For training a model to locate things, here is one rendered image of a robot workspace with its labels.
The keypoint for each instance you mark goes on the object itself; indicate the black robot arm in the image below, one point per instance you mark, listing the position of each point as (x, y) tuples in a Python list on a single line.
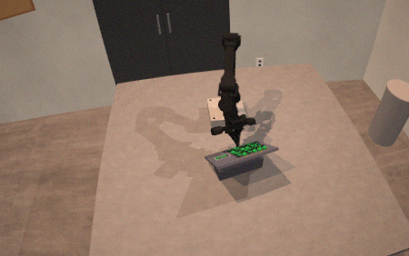
[(228, 82)]

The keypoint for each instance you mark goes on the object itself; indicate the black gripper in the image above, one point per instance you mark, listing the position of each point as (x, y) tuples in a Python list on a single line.
[(219, 129)]

